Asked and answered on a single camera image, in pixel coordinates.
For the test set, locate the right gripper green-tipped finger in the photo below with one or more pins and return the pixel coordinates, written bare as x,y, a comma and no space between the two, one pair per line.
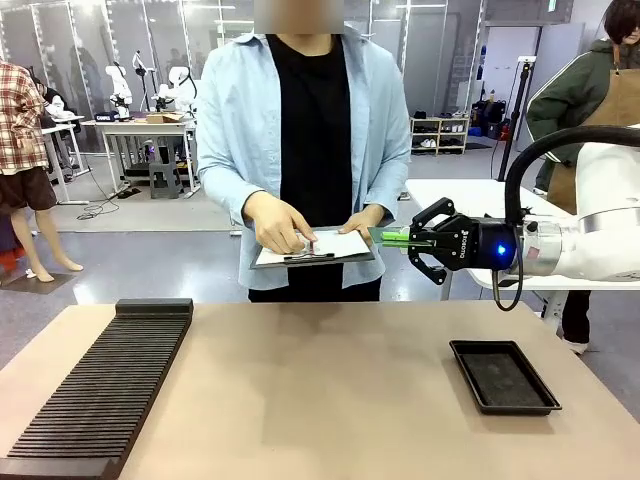
435,212
425,262

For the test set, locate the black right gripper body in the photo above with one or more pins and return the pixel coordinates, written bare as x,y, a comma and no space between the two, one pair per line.
475,245

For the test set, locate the green PCB board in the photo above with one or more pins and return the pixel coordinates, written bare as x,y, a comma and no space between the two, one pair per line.
375,235

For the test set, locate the white paper sheet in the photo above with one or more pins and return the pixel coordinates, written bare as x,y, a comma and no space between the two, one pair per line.
340,245

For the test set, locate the grey clipboard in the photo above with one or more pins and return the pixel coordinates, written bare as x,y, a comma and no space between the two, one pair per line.
320,262

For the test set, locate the person's right forearm blue sleeve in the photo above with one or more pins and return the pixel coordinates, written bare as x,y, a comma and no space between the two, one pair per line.
225,185

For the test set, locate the small white background robot arm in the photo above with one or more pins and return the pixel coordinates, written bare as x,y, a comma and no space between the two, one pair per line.
120,87

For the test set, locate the person's left forearm blue sleeve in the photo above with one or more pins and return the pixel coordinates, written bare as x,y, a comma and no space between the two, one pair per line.
392,185

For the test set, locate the black slotted PCB rack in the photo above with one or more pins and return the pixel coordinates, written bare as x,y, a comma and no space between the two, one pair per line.
100,400

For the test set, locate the person's left hand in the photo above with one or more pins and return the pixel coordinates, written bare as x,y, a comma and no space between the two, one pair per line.
362,222

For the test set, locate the person's right hand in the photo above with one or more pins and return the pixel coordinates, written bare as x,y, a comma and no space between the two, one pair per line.
275,225

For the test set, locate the large white table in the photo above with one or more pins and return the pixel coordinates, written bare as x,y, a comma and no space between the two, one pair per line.
460,200

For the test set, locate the wooden shoe shelf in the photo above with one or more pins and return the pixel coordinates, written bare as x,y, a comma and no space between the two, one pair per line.
440,135

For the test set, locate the black bags pile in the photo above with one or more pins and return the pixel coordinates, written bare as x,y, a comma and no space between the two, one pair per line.
490,120

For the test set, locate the black clipboard clip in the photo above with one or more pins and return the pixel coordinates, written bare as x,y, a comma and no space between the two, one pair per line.
310,257

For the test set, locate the black tripod pole white head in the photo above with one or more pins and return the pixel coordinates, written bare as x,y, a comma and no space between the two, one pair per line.
515,120

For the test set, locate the black shallow plastic tray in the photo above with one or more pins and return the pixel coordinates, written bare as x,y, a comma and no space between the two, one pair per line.
502,380

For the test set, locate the person in light blue shirt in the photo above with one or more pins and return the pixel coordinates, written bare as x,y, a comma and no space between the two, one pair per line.
310,130

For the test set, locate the person in brown apron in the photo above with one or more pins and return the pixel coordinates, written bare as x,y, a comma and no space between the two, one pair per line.
565,100

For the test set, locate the black step stool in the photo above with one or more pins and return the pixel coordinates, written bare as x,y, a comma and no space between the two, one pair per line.
164,180

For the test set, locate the flat cardboard box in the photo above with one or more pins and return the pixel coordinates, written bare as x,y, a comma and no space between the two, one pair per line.
165,118

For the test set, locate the white background workbench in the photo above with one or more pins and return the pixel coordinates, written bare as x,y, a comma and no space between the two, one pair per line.
140,127

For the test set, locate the small white background desk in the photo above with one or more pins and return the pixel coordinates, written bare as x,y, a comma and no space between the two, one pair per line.
62,130

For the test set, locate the figure in plaid shirt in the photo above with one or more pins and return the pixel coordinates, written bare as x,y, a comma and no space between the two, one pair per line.
20,130

